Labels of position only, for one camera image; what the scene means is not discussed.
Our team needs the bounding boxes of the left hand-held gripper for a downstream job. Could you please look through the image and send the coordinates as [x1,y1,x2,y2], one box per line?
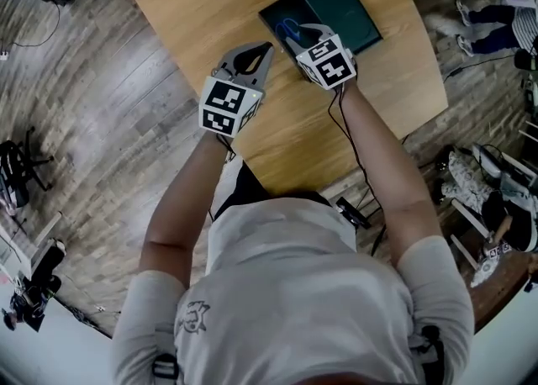
[198,40,276,139]

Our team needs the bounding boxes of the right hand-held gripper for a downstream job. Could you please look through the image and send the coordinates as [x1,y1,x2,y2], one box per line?
[286,23,359,92]

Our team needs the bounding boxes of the blue handled scissors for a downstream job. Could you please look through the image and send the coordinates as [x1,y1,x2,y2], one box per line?
[274,18,302,40]

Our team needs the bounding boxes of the person's left forearm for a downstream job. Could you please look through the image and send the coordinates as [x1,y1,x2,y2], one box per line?
[139,129,237,293]

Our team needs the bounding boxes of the person's right forearm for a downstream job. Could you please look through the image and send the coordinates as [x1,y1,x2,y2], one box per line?
[341,80,443,270]

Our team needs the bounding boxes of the dark green box lid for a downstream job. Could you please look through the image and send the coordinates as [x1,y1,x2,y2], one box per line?
[297,0,385,56]

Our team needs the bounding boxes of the black battery pack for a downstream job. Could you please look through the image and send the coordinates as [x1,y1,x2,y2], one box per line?
[335,195,373,231]

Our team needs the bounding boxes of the person's white shirt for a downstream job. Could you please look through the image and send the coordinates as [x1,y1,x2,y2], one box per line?
[110,195,477,385]

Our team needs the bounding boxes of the stool with patterned clothes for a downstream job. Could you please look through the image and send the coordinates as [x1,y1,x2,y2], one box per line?
[436,142,538,288]

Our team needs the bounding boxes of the black office chair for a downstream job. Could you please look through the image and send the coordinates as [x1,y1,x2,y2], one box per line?
[0,125,55,208]

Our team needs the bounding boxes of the black equipment pile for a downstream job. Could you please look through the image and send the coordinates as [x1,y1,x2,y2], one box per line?
[0,237,68,333]

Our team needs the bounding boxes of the grey shoulder strap with buckle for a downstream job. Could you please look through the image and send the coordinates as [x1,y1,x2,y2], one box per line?
[150,351,181,385]

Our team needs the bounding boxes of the black and grey shoulder strap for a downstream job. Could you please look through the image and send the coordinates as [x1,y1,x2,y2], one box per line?
[409,324,447,385]

